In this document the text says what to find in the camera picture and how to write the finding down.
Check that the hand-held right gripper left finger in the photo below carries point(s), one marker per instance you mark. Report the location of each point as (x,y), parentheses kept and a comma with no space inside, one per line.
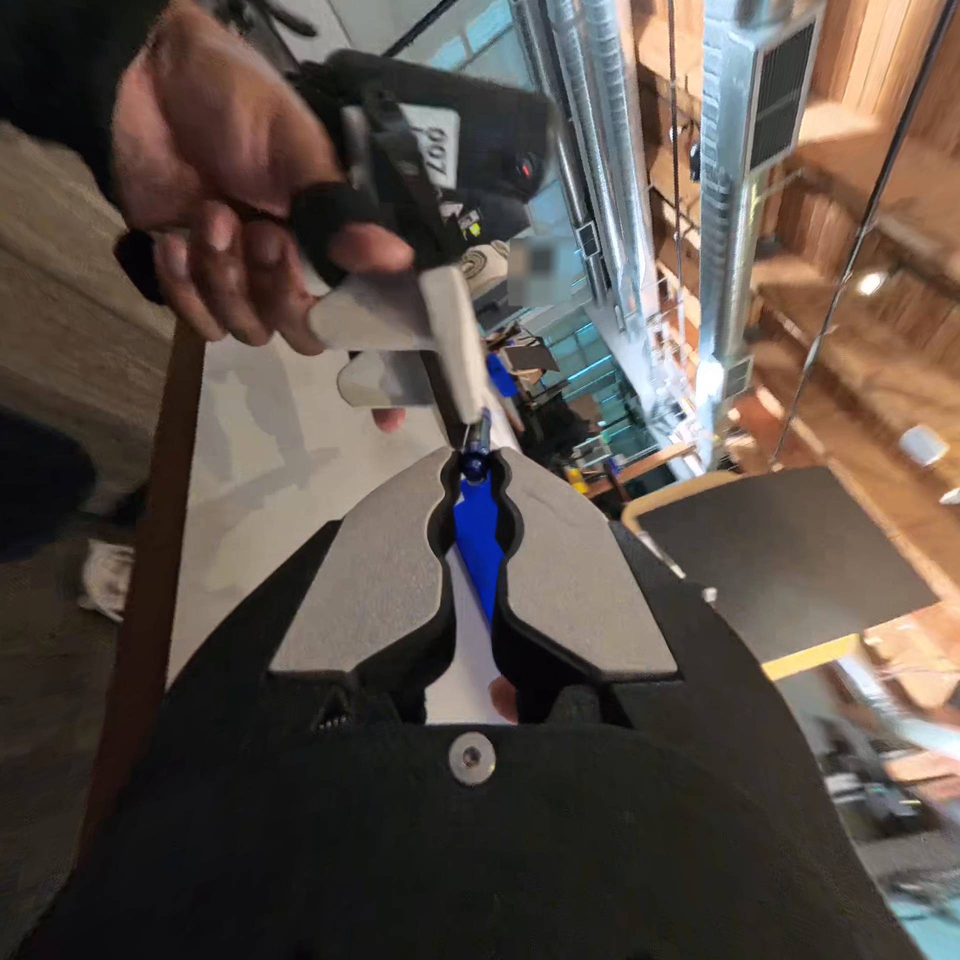
(360,592)

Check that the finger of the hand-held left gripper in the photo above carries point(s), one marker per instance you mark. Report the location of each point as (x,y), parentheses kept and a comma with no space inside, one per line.
(454,330)
(382,379)

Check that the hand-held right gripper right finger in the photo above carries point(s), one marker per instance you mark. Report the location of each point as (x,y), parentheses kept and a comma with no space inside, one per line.
(585,600)

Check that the blue plastic bin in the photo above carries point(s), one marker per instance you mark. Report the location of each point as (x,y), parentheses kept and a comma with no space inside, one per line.
(478,540)

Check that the blue pen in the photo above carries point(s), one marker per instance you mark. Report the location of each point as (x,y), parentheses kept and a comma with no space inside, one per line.
(475,459)

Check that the person's left hand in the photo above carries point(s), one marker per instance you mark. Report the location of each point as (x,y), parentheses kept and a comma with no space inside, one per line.
(217,135)

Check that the black board with wooden edge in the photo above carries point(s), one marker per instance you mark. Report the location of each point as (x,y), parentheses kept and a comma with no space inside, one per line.
(780,555)

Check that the person's white shoe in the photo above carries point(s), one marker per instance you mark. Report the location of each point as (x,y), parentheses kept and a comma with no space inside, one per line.
(109,577)

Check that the person's dark clothing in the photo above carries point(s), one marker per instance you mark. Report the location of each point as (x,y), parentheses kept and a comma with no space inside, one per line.
(37,487)

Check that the silver spiral air duct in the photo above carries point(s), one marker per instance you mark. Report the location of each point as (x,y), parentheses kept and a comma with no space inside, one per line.
(600,112)
(750,112)

